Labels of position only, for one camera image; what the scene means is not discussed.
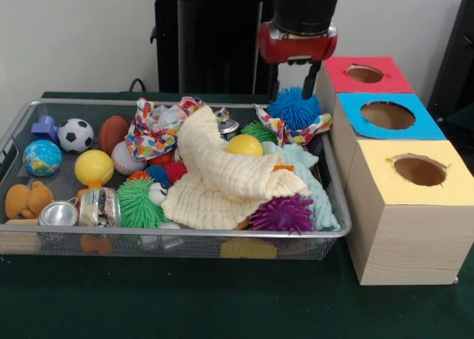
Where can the small globe ball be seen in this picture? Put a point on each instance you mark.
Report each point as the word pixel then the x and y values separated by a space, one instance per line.
pixel 42 158

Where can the plain yellow ball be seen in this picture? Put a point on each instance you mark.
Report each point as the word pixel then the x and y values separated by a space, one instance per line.
pixel 94 167

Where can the yellow smiley ball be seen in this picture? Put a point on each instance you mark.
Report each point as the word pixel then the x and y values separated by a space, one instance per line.
pixel 244 145

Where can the dark green tablecloth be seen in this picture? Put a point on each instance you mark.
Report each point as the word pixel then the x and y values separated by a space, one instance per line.
pixel 222 302

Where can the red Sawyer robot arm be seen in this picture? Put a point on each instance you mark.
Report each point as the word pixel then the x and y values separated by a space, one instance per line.
pixel 307 6

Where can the cream waffle cloth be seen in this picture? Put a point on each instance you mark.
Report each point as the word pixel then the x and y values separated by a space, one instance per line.
pixel 222 183

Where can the purple spiky ball with eyes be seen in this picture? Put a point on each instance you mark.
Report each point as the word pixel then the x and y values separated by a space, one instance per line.
pixel 283 213

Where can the black upright panel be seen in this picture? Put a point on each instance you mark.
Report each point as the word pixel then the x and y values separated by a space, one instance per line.
pixel 455 57

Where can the confetti print cloth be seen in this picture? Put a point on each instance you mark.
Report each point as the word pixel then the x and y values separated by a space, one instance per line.
pixel 155 131
pixel 292 131

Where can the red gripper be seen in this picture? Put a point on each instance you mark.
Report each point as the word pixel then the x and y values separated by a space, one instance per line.
pixel 296 48

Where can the blue spiky ball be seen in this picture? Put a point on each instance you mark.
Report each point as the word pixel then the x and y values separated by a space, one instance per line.
pixel 292 109

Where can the green spiky ball with eyes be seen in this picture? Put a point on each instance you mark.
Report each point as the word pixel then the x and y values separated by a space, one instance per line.
pixel 139 205

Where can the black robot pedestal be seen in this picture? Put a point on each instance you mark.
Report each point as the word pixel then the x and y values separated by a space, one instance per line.
pixel 215 39

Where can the light blue waffle cloth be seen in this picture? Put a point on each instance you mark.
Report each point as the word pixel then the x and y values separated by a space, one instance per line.
pixel 318 205

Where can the wooden three-hole box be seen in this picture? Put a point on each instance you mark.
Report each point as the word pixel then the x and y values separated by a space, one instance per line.
pixel 407 239

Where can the shallow mesh bin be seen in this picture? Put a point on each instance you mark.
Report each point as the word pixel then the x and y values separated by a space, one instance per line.
pixel 166 248

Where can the small soccer ball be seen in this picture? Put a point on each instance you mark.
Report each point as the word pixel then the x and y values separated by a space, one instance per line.
pixel 76 135

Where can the green cloth side table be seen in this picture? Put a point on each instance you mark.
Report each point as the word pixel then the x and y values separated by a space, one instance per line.
pixel 461 128

